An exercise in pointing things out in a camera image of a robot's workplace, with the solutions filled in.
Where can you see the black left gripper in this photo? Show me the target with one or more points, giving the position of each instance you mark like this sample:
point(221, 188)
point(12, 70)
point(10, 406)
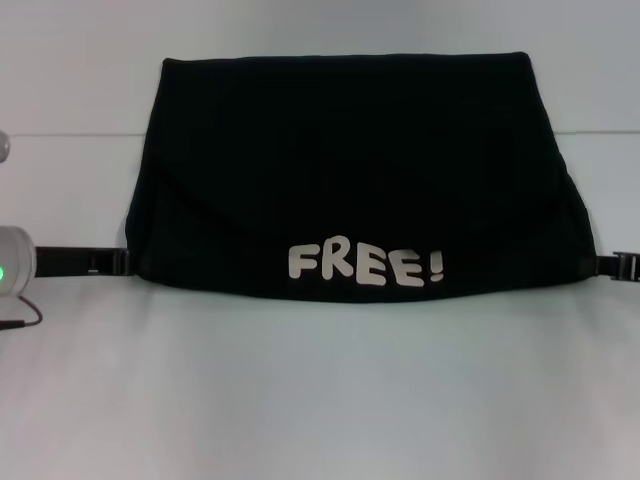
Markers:
point(62, 261)

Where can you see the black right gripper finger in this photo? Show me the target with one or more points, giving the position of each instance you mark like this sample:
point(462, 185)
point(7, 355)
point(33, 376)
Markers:
point(622, 266)

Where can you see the black shirt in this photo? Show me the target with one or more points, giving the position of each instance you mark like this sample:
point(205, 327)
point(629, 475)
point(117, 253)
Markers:
point(350, 175)

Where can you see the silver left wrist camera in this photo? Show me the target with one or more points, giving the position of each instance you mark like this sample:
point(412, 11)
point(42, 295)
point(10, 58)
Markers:
point(3, 146)

